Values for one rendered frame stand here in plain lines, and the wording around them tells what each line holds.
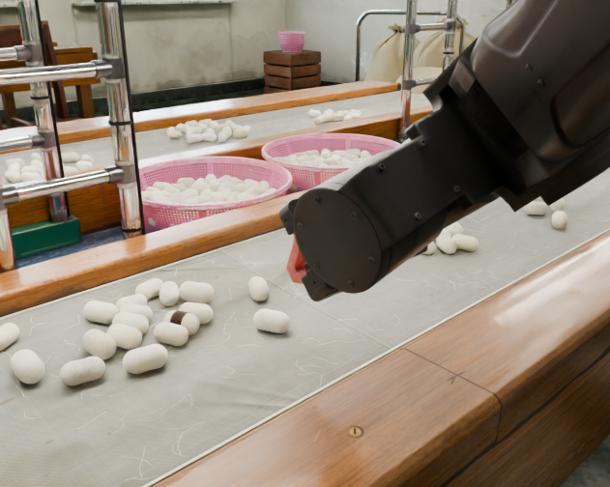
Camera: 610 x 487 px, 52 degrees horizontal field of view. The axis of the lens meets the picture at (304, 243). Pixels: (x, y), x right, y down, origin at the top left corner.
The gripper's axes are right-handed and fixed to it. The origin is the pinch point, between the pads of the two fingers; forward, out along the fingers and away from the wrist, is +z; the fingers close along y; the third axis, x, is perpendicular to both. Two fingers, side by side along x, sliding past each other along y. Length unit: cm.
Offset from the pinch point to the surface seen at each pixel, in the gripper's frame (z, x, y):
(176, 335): 12.0, 0.1, 6.4
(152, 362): 10.5, 1.6, 10.0
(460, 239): 9.9, 2.2, -31.6
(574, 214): 9, 5, -56
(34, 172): 62, -40, -3
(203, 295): 16.2, -3.2, 0.3
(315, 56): 379, -249, -407
